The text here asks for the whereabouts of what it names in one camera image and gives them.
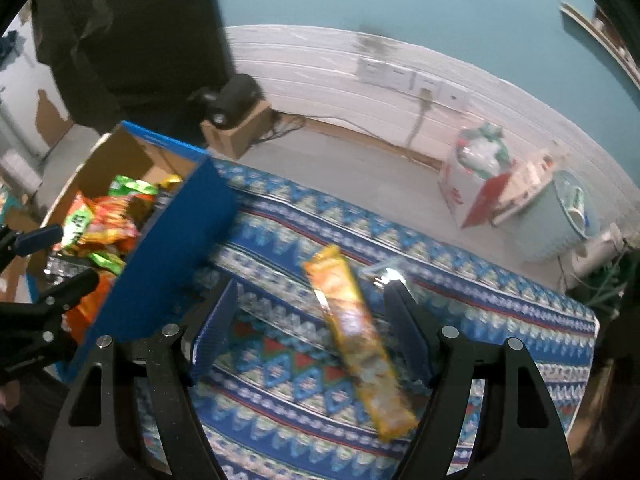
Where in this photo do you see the green wire tangle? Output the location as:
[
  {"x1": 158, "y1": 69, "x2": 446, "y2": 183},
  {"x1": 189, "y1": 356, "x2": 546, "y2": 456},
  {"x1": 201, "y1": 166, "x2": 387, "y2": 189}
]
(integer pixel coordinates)
[{"x1": 585, "y1": 250, "x2": 631, "y2": 308}]

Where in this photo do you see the white green plastic bag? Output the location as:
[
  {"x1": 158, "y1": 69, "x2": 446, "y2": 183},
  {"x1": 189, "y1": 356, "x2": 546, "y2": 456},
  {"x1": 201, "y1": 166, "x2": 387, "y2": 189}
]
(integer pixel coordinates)
[{"x1": 457, "y1": 122, "x2": 513, "y2": 178}]

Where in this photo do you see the white wall socket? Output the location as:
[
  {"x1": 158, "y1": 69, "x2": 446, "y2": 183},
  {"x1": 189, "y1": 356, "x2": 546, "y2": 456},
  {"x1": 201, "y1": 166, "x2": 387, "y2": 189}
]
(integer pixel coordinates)
[
  {"x1": 357, "y1": 57, "x2": 396, "y2": 88},
  {"x1": 416, "y1": 74, "x2": 443, "y2": 101},
  {"x1": 392, "y1": 67, "x2": 418, "y2": 92},
  {"x1": 440, "y1": 82, "x2": 471, "y2": 111}
]

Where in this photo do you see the small green snack packet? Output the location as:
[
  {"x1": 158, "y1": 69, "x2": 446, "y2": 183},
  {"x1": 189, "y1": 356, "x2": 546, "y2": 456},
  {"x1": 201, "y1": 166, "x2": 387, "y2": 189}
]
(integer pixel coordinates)
[{"x1": 87, "y1": 251, "x2": 127, "y2": 277}]

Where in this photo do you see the blue patterned blanket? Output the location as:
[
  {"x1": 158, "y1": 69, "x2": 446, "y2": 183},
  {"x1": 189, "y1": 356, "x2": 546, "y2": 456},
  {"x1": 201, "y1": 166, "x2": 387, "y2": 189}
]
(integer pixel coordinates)
[{"x1": 135, "y1": 157, "x2": 601, "y2": 480}]

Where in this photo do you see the dark cloth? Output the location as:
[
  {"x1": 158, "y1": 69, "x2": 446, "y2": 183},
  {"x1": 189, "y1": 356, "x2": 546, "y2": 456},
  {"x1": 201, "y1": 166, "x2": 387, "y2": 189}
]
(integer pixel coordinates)
[{"x1": 30, "y1": 0, "x2": 236, "y2": 133}]

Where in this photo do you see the clear snack packet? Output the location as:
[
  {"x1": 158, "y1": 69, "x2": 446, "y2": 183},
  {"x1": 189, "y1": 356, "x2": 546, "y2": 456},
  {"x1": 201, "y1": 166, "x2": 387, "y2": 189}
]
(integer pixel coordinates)
[{"x1": 362, "y1": 257, "x2": 416, "y2": 291}]

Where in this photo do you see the black device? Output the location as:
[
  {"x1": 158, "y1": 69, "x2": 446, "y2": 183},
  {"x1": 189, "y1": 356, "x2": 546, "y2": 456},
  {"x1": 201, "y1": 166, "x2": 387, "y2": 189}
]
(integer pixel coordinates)
[{"x1": 187, "y1": 74, "x2": 263, "y2": 126}]

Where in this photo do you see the white red carton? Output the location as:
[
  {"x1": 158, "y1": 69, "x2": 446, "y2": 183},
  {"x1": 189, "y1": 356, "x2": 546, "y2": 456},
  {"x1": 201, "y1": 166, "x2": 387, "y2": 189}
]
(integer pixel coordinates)
[{"x1": 439, "y1": 147, "x2": 513, "y2": 228}]

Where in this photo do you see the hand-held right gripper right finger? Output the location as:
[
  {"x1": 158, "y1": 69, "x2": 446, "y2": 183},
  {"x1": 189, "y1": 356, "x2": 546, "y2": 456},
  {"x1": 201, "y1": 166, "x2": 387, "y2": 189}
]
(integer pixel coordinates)
[{"x1": 382, "y1": 280, "x2": 573, "y2": 480}]

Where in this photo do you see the grey plug with cable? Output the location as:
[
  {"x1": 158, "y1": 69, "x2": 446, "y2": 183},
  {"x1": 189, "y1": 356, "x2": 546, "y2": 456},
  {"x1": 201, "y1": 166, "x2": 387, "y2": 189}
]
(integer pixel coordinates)
[{"x1": 405, "y1": 89, "x2": 436, "y2": 161}]

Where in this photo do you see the blue cardboard box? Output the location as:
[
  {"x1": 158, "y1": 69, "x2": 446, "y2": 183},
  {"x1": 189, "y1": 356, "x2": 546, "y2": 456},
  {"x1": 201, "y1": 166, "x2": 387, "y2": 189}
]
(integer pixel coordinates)
[{"x1": 27, "y1": 120, "x2": 238, "y2": 386}]

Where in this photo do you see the long yellow snack packet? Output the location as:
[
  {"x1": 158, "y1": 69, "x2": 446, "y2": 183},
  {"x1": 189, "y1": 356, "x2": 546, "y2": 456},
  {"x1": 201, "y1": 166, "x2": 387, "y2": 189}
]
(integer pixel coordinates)
[{"x1": 301, "y1": 244, "x2": 420, "y2": 444}]

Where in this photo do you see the orange packet with green label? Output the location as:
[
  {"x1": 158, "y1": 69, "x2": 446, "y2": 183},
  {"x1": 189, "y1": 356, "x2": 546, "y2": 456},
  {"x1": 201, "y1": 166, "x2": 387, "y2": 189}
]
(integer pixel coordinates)
[{"x1": 57, "y1": 191, "x2": 143, "y2": 256}]

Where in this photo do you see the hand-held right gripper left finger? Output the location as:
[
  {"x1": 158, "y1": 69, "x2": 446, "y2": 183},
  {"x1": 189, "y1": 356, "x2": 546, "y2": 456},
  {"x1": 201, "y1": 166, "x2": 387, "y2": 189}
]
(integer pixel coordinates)
[{"x1": 44, "y1": 277, "x2": 240, "y2": 480}]

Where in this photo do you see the flat white red box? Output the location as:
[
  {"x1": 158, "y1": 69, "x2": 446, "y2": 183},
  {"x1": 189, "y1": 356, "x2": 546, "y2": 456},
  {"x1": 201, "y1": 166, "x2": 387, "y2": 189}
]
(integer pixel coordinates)
[{"x1": 492, "y1": 147, "x2": 558, "y2": 226}]

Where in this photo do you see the black white patterned packet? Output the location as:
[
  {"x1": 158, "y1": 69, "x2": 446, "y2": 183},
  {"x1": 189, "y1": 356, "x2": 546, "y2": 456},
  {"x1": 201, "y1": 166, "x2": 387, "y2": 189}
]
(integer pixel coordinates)
[{"x1": 45, "y1": 252, "x2": 91, "y2": 281}]

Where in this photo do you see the grey blue bin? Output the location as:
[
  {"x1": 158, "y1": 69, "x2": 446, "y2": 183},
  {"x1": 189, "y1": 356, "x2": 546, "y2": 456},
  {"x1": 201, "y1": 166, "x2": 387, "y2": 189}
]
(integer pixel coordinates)
[{"x1": 515, "y1": 170, "x2": 601, "y2": 263}]

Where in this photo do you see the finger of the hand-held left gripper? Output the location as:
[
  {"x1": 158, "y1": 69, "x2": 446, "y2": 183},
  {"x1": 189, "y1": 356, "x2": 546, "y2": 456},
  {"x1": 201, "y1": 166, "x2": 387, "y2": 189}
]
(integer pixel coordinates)
[
  {"x1": 0, "y1": 224, "x2": 65, "y2": 273},
  {"x1": 0, "y1": 267, "x2": 101, "y2": 376}
]

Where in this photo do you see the plain orange snack packet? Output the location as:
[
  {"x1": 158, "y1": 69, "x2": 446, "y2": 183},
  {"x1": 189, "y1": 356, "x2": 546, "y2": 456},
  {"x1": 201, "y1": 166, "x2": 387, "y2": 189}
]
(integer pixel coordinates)
[{"x1": 65, "y1": 272, "x2": 118, "y2": 343}]

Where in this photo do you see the small cardboard box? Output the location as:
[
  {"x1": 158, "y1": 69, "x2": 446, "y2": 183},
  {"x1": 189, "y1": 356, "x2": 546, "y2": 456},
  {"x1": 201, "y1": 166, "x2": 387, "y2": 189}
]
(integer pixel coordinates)
[{"x1": 200, "y1": 100, "x2": 273, "y2": 159}]

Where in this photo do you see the pale wooden frame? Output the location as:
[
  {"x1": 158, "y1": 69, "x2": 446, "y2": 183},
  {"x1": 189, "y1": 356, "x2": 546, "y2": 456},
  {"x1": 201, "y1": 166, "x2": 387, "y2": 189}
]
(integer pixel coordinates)
[{"x1": 557, "y1": 0, "x2": 640, "y2": 86}]

